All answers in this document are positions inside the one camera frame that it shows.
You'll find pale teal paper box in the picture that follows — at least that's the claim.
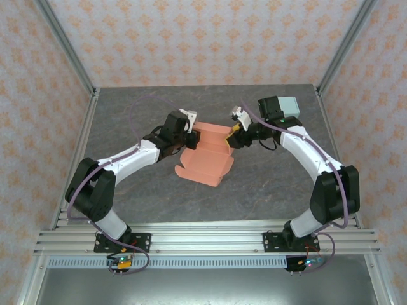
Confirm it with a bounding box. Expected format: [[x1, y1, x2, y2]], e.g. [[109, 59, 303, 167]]
[[276, 96, 301, 119]]

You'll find salmon pink paper box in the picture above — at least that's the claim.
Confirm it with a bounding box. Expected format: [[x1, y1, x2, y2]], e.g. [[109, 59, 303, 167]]
[[174, 121, 235, 189]]

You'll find narrow aluminium table edge beam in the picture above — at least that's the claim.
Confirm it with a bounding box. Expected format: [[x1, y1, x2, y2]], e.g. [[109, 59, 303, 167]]
[[55, 220, 363, 231]]

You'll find grey metal shelf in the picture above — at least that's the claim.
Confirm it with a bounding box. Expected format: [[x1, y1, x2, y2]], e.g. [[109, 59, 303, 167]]
[[34, 266, 382, 305]]

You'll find aluminium right side rail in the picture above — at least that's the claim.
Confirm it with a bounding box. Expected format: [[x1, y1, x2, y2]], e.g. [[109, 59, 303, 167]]
[[314, 85, 363, 229]]

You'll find aluminium rail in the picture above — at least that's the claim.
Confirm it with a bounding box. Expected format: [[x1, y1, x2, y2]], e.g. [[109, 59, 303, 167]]
[[49, 88, 101, 229], [314, 85, 363, 229]]

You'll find aluminium left side rail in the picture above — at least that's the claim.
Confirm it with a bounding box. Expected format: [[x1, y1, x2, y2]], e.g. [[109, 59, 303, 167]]
[[49, 88, 101, 229]]

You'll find aluminium right corner post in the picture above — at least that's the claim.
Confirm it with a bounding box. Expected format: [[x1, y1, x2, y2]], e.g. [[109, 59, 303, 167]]
[[315, 0, 380, 96]]

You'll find aluminium corner post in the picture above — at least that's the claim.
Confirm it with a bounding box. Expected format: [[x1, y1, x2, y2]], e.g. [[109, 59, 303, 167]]
[[33, 0, 98, 96], [315, 0, 380, 96]]

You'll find wide aluminium frame beam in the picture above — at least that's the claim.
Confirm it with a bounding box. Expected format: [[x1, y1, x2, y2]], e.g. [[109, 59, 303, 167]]
[[33, 229, 382, 255]]

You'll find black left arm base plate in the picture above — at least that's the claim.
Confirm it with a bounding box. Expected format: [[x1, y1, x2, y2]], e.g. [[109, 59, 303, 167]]
[[94, 233, 152, 254]]

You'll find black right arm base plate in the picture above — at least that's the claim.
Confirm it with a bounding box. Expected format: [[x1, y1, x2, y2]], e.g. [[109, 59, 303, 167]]
[[263, 231, 321, 254]]

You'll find slotted grey cable duct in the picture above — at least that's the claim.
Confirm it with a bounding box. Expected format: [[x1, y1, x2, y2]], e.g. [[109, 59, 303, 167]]
[[46, 256, 289, 269]]

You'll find aluminium left corner post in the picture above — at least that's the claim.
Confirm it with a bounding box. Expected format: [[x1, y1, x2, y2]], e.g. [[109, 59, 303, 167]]
[[33, 0, 98, 96]]

